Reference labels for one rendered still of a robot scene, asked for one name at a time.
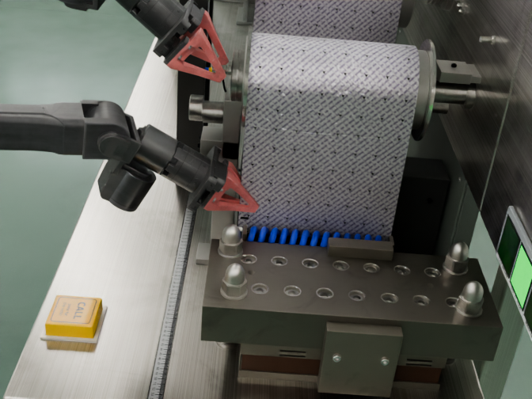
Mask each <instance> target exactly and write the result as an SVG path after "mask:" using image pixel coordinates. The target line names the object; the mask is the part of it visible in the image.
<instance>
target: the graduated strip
mask: <svg viewBox="0 0 532 399"><path fill-rule="evenodd" d="M188 197H189V195H188ZM187 204H188V199H187V203H186V208H185V212H184V219H183V223H182V227H181V231H180V238H179V242H178V246H177V254H176V258H175V262H174V266H173V273H172V277H171V281H170V285H169V293H168V297H167V301H166V305H165V312H164V316H163V320H162V324H161V332H160V336H159V340H158V347H157V351H156V356H155V360H154V366H153V370H152V375H151V379H150V386H149V390H148V394H147V399H163V397H164V393H165V384H166V380H167V375H168V371H169V362H170V358H171V353H172V349H173V340H174V336H175V331H176V327H177V318H178V314H179V309H180V304H181V295H182V291H183V286H184V278H185V273H186V269H187V264H188V256H189V251H190V247H191V242H192V234H193V229H194V225H195V220H196V212H193V211H190V210H189V209H187ZM196 211H197V210H196Z"/></svg>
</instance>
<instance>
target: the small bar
mask: <svg viewBox="0 0 532 399"><path fill-rule="evenodd" d="M327 251H328V256H332V257H353V258H363V259H375V260H392V259H393V244H392V242H391V241H371V240H359V239H349V238H338V237H329V238H328V244H327Z"/></svg>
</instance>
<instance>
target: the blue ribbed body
mask: <svg viewBox="0 0 532 399"><path fill-rule="evenodd" d="M330 237H331V234H330V232H328V231H325V232H324V234H323V237H321V234H320V232H319V231H318V230H315V231H314V232H313V236H312V237H311V236H310V232H309V231H308V230H304V231H303V233H302V236H300V232H299V230H298V229H294V230H293V231H292V234H291V235H290V232H289V230H288V228H284V229H283V230H282V232H281V235H280V234H279V229H278V228H277V227H274V228H272V231H271V233H270V234H269V230H268V228H267V227H266V226H264V227H262V228H261V230H260V233H259V230H258V227H257V226H252V227H251V229H250V231H249V232H247V241H254V242H266V243H276V244H288V245H308V246H319V247H327V244H328V238H330ZM333 237H334V238H341V236H340V233H339V232H335V234H334V235H333ZM344 238H349V239H352V237H351V235H350V234H349V233H346V234H345V235H344ZM354 239H359V240H362V238H361V235H360V234H356V235H355V236H354ZM364 240H371V241H372V238H371V236H370V235H369V234H367V235H366V236H365V238H364ZM375 241H382V237H381V235H377V236H376V237H375Z"/></svg>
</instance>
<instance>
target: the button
mask: <svg viewBox="0 0 532 399"><path fill-rule="evenodd" d="M101 312H102V299H101V298H91V297H80V296H69V295H56V297H55V301H54V303H53V305H52V308H51V311H50V313H49V315H48V317H47V320H46V323H45V330H46V335H47V336H68V337H80V338H91V339H93V338H94V335H95V332H96V329H97V325H98V322H99V319H100V316H101Z"/></svg>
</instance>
